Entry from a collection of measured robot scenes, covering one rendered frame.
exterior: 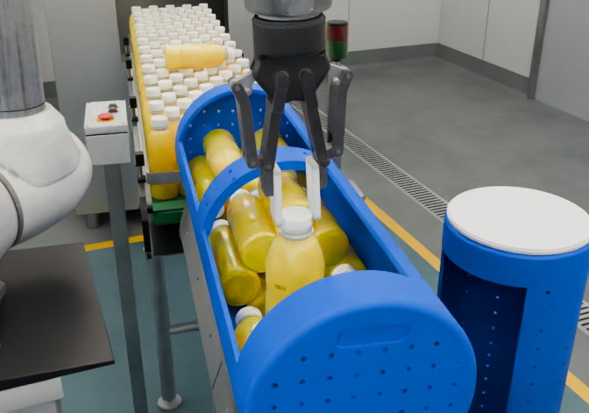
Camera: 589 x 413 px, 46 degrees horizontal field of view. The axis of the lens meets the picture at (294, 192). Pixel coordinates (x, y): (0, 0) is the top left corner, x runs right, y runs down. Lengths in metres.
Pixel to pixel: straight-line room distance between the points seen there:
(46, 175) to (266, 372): 0.54
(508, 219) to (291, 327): 0.74
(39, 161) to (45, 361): 0.30
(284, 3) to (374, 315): 0.34
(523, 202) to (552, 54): 4.14
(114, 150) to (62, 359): 0.76
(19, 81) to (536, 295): 0.95
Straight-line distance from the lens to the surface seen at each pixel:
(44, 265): 1.31
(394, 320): 0.78
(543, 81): 5.68
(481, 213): 1.42
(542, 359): 1.46
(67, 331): 1.14
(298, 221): 0.79
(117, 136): 1.72
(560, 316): 1.42
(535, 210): 1.46
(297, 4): 0.69
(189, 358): 2.69
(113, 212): 1.89
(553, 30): 5.58
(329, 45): 2.01
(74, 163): 1.21
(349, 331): 0.77
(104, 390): 2.61
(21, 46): 1.14
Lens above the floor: 1.65
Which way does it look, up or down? 25 degrees down
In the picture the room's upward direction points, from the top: straight up
